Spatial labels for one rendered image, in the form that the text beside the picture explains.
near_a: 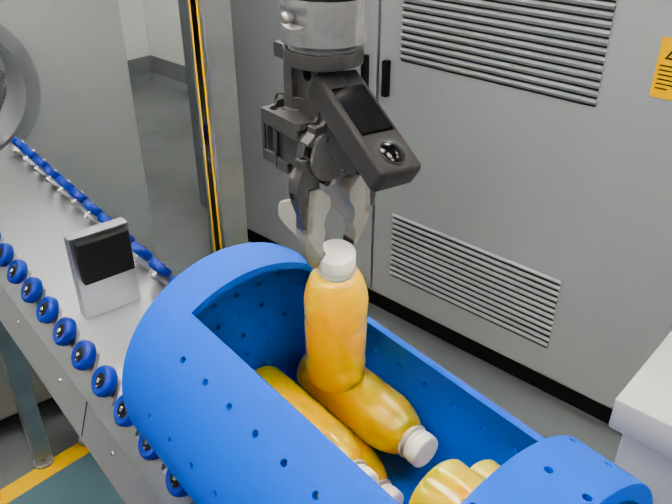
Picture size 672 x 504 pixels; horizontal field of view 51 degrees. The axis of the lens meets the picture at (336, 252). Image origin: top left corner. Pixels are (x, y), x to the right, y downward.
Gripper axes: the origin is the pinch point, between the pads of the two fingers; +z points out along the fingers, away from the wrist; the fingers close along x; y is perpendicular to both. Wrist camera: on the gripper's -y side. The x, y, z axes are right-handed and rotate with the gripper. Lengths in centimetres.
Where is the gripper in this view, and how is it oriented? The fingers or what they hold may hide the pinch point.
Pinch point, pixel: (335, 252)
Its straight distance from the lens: 69.8
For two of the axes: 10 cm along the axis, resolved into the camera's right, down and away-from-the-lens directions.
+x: -7.7, 3.2, -5.5
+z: -0.1, 8.6, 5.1
